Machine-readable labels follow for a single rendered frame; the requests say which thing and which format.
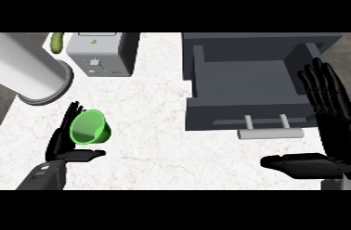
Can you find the dark grey open drawer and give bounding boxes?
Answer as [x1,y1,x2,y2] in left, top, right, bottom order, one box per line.
[183,44,322,132]

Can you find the white cylinder with grey rim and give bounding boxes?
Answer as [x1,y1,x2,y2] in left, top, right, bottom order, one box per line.
[0,32,75,107]

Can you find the green cucumber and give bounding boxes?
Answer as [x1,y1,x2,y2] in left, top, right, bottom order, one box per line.
[48,32,65,55]

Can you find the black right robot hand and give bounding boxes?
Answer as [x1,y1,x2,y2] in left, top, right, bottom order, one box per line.
[259,57,351,180]

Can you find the grey box appliance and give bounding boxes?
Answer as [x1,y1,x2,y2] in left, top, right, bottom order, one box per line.
[65,32,140,77]

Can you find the green cup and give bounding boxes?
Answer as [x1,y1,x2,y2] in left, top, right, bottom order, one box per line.
[68,109,112,146]

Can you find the dark grey cabinet body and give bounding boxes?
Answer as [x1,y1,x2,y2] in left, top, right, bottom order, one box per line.
[180,32,343,82]

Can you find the pale grey drawer handle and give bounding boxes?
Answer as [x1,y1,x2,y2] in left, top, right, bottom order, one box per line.
[235,113,304,140]

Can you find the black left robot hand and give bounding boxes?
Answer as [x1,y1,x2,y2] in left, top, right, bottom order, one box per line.
[44,100,106,163]

